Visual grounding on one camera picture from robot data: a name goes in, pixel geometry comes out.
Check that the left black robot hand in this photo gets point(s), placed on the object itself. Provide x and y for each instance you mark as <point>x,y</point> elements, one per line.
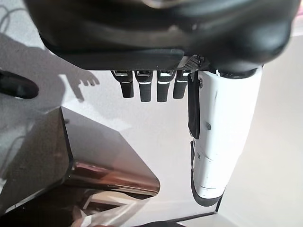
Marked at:
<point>146,30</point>

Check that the brown wooden stool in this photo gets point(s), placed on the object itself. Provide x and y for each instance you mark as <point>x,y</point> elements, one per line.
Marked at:
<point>59,165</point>

